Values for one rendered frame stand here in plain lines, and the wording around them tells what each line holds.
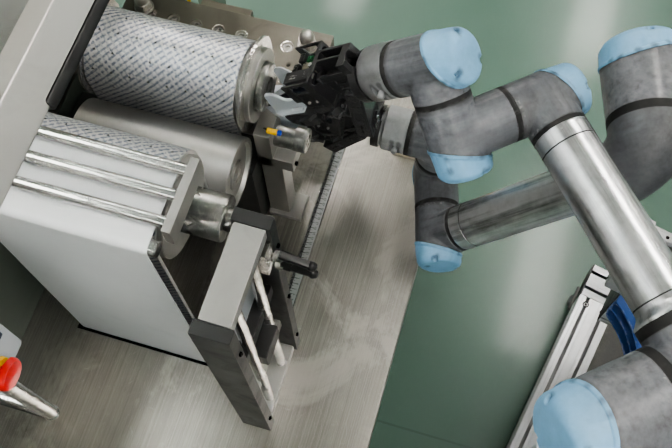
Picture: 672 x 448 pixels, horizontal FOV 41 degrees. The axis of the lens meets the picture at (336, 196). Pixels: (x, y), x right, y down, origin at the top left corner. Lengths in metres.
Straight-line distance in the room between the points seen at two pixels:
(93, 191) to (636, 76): 0.74
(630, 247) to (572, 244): 1.55
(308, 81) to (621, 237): 0.44
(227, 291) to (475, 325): 1.56
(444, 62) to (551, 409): 0.42
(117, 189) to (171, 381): 0.55
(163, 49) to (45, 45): 0.78
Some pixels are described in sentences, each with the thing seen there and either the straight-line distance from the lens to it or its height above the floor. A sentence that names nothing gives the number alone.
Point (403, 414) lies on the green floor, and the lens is 2.45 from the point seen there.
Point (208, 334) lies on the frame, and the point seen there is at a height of 1.44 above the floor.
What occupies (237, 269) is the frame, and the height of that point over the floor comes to 1.44.
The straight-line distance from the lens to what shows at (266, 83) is 1.33.
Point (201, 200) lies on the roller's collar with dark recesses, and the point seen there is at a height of 1.37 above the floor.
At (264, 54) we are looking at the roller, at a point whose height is 1.30.
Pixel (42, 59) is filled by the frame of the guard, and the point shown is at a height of 1.95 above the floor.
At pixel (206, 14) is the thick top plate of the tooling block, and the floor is 1.03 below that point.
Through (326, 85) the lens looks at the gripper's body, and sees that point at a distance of 1.22.
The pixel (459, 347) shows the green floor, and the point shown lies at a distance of 2.50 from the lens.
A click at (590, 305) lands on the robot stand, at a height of 0.23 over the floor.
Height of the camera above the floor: 2.40
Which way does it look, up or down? 66 degrees down
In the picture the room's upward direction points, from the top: 3 degrees counter-clockwise
